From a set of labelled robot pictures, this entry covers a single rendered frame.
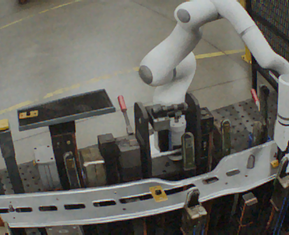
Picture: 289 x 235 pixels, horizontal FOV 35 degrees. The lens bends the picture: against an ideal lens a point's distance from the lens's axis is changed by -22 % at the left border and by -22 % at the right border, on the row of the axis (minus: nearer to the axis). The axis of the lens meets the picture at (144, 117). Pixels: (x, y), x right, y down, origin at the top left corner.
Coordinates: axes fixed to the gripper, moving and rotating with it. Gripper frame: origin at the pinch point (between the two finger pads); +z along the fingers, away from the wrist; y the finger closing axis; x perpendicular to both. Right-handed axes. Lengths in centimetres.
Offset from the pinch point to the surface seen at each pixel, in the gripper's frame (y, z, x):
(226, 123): -20.4, -6.4, -17.7
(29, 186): -59, 34, -90
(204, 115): -25.1, -8.4, -24.3
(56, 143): -35, -2, -73
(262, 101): -20.0, -12.4, -0.8
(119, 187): -12, 3, -57
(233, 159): -12.0, 3.3, -17.3
